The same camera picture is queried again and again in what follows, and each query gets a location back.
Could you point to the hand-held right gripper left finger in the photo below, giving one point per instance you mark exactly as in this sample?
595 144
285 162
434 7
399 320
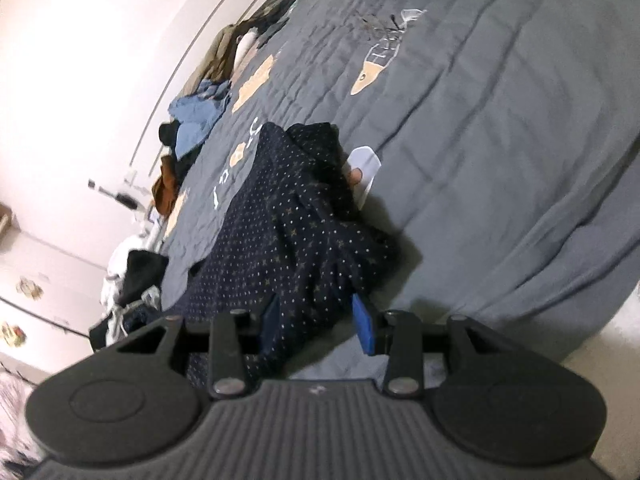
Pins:
270 325

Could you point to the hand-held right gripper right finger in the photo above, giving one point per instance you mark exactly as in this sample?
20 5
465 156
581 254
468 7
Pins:
365 325

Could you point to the navy dotted orange-lined top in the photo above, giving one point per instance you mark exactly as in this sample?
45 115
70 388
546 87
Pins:
290 220

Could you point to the black knit sweater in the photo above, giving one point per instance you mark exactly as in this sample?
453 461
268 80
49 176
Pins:
142 270

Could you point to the light grey garment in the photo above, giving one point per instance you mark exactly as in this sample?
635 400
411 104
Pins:
122 317

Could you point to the white garment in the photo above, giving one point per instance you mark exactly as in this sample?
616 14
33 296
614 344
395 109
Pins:
117 265

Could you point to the black fleece garment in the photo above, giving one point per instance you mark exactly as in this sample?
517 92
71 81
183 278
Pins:
102 332

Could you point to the rust brown garment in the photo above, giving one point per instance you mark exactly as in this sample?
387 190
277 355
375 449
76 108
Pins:
165 190

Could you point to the black hairbrush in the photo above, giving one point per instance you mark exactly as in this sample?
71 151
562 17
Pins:
127 201

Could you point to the white wardrobe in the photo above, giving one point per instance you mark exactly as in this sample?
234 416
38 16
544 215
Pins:
60 280

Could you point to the black crumpled garment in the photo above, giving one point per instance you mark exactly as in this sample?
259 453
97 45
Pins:
167 133

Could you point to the blue denim shirt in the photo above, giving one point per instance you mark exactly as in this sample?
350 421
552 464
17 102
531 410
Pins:
192 120

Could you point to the grey-blue printed quilt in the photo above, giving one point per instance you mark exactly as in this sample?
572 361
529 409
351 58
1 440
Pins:
500 135

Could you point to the bunch of pink hangers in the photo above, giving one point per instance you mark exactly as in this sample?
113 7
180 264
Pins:
12 410

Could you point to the khaki garment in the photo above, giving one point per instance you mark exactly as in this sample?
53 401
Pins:
220 57

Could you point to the dark grey pants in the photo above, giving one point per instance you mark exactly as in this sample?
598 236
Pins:
280 7

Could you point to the white headboard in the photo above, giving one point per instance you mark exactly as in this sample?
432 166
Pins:
240 0

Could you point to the white wall socket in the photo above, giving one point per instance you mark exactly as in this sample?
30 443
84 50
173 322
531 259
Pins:
131 176

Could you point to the grey mouse wall sticker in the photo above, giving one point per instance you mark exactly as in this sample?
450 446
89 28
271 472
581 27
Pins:
27 287

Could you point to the yellow mouse wall sticker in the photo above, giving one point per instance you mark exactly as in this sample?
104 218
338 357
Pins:
12 333

